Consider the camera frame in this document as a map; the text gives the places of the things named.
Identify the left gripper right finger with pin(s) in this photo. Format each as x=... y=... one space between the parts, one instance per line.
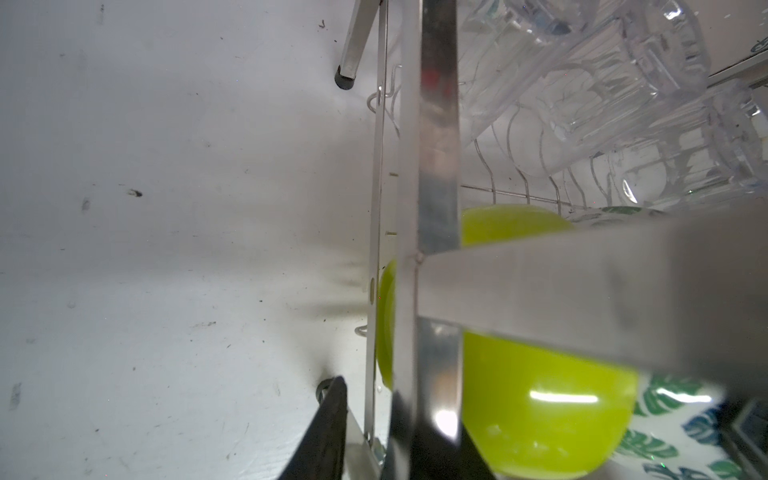
x=435 y=457

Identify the steel two-tier dish rack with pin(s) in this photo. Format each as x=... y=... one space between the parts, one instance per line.
x=678 y=295

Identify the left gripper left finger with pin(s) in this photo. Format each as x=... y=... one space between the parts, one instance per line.
x=320 y=453

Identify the lime green bowl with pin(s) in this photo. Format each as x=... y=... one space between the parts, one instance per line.
x=531 y=413

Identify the clear glass tumbler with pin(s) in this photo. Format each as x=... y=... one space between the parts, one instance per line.
x=570 y=79
x=710 y=152

